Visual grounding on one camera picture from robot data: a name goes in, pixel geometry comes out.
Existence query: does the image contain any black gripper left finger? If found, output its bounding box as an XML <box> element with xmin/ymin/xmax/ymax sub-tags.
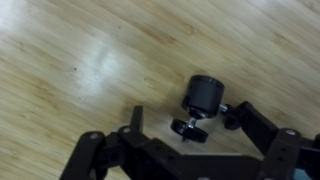
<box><xmin>59</xmin><ymin>105</ymin><xmax>151</xmax><ymax>180</ymax></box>

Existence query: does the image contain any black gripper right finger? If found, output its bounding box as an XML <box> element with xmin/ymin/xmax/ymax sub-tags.
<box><xmin>223</xmin><ymin>101</ymin><xmax>320</xmax><ymax>180</ymax></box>

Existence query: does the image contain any black ball head mount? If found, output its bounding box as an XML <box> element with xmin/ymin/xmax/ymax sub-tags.
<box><xmin>170</xmin><ymin>74</ymin><xmax>231</xmax><ymax>144</ymax></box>

